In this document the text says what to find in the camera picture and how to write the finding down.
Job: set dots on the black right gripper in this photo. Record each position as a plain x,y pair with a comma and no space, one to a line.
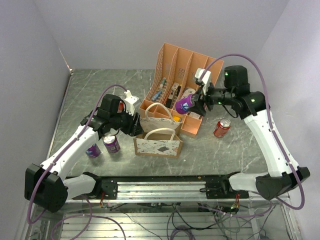
198,107

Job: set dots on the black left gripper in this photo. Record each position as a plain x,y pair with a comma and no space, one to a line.
134,128

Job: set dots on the purple fanta can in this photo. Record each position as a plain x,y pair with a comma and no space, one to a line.
93,152
183,105

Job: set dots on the canvas bag with rope handles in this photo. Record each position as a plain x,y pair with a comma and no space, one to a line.
160,135

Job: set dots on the purple soda can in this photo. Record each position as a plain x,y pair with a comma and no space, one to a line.
111,143

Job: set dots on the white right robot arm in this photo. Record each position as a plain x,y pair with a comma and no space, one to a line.
283,171

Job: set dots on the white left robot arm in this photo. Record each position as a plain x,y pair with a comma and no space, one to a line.
47,185

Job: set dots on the white flat box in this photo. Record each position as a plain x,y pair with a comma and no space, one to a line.
195,115

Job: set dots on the white oval labelled pouch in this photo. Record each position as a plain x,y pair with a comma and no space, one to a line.
187,92

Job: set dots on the yellow sponge block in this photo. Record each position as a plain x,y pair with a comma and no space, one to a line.
177,118

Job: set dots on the red Coca-Cola can left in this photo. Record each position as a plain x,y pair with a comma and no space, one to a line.
121,107

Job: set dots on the red coca-cola can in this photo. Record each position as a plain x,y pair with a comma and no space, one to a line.
121,107
222,127

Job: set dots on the black marker pen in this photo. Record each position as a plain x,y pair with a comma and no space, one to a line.
174,92

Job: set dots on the red Coca-Cola can right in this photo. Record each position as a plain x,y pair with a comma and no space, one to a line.
222,127

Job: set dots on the peach plastic desk organizer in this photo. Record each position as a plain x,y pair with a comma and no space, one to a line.
174,79

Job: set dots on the blue glue bottle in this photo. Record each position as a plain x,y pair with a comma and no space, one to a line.
156,95

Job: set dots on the green capped tube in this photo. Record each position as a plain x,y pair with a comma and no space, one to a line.
163,81

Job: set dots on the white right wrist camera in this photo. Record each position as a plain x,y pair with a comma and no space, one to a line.
203,78

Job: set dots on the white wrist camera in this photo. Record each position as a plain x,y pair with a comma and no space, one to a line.
132,102
203,78

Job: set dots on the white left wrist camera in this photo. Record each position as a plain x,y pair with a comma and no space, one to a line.
132,102

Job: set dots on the aluminium mounting rail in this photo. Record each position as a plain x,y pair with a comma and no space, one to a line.
166,191

